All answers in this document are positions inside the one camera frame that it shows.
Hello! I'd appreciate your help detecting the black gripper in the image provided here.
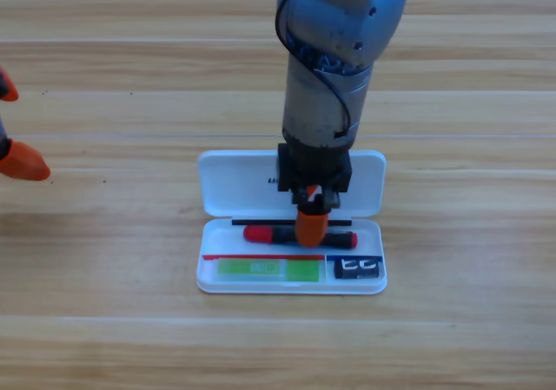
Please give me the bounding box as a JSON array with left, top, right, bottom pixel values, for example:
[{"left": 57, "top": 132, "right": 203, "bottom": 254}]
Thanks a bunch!
[
  {"left": 276, "top": 142, "right": 352, "bottom": 248},
  {"left": 0, "top": 66, "right": 51, "bottom": 182}
]

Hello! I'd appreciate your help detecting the red black marker pen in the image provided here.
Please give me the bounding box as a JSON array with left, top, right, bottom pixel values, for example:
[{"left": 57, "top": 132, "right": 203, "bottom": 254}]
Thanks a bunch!
[{"left": 242, "top": 224, "right": 359, "bottom": 250}]

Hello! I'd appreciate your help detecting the black eraser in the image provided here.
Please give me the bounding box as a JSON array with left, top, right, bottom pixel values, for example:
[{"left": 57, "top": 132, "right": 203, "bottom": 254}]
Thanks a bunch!
[{"left": 333, "top": 257, "right": 382, "bottom": 281}]

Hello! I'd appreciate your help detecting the green white glue stick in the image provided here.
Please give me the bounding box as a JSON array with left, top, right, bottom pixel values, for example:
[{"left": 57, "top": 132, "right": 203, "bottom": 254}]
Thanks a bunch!
[{"left": 216, "top": 257, "right": 321, "bottom": 283}]

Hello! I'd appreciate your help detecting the white Unitree pencil case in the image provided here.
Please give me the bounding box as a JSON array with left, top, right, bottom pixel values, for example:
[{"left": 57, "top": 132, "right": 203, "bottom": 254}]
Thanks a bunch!
[{"left": 195, "top": 149, "right": 387, "bottom": 295}]

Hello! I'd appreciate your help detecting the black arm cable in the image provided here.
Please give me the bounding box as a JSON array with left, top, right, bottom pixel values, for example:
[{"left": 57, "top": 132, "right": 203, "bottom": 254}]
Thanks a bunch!
[{"left": 274, "top": 0, "right": 354, "bottom": 140}]

